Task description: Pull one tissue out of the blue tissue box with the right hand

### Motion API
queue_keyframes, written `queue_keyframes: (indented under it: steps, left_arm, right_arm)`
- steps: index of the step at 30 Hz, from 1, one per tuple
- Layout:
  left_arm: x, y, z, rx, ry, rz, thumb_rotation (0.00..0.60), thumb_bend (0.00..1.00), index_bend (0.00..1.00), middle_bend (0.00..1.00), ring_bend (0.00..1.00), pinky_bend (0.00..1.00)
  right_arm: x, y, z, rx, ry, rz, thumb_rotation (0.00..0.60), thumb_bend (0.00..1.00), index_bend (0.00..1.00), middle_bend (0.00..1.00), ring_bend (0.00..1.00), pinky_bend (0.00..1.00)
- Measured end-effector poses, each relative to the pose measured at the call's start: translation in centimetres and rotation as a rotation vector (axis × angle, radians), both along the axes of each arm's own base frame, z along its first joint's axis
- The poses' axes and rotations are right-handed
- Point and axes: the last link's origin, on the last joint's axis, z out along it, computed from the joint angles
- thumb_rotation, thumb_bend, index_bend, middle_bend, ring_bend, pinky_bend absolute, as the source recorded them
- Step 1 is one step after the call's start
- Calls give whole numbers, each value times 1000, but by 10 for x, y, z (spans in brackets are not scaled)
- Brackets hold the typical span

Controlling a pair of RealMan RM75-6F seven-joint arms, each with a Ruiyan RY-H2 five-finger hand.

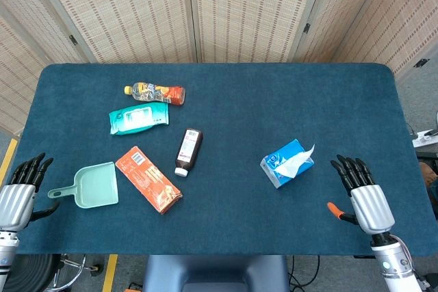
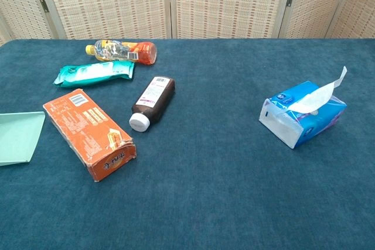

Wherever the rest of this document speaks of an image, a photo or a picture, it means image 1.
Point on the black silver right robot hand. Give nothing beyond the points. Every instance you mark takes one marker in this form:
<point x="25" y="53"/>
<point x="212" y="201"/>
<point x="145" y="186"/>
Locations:
<point x="373" y="206"/>

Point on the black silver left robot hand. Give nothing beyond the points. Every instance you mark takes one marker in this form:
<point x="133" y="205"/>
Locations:
<point x="15" y="203"/>

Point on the white tissue sheet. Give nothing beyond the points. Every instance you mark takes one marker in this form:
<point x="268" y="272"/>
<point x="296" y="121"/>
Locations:
<point x="291" y="167"/>

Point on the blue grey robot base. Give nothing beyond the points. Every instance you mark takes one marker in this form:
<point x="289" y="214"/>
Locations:
<point x="215" y="271"/>

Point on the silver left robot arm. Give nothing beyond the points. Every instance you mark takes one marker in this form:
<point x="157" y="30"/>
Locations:
<point x="7" y="254"/>

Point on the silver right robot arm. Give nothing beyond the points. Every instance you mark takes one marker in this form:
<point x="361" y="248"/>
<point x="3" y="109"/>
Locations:
<point x="393" y="264"/>

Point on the blue tissue pack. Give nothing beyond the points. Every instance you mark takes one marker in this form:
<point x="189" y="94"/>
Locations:
<point x="285" y="150"/>

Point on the brown rounded object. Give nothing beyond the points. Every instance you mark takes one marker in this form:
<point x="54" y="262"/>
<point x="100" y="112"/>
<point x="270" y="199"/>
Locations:
<point x="427" y="172"/>

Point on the black stool chrome legs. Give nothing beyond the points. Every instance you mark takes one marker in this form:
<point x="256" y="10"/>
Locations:
<point x="31" y="271"/>

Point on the mint green plastic dustpan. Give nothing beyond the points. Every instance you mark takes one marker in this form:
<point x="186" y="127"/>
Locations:
<point x="96" y="186"/>

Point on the white power strip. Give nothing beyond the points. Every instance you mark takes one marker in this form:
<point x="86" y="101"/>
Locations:
<point x="424" y="136"/>

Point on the woven folding screen panel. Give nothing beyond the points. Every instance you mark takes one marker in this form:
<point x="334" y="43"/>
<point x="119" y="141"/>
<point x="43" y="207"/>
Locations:
<point x="130" y="11"/>
<point x="31" y="8"/>
<point x="253" y="11"/>
<point x="342" y="8"/>
<point x="403" y="22"/>
<point x="13" y="76"/>

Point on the blue felt table cloth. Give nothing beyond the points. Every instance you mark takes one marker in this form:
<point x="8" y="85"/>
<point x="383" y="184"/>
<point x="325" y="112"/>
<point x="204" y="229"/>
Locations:
<point x="239" y="203"/>

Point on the orange cardboard box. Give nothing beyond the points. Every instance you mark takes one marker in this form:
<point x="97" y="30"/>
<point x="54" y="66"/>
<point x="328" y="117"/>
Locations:
<point x="147" y="179"/>

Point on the small orange object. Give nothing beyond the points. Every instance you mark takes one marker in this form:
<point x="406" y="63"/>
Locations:
<point x="133" y="287"/>

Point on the teal wet wipes pack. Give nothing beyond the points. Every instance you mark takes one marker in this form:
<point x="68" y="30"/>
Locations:
<point x="137" y="119"/>

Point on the black screen hinge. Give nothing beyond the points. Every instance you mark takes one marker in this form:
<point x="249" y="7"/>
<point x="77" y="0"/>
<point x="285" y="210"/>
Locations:
<point x="73" y="39"/>
<point x="421" y="63"/>
<point x="307" y="27"/>

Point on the orange drink plastic bottle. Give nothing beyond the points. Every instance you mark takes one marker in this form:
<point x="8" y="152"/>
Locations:
<point x="154" y="92"/>

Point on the brown medicine bottle white cap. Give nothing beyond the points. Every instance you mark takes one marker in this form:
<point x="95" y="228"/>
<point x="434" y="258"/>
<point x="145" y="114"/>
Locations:
<point x="187" y="155"/>

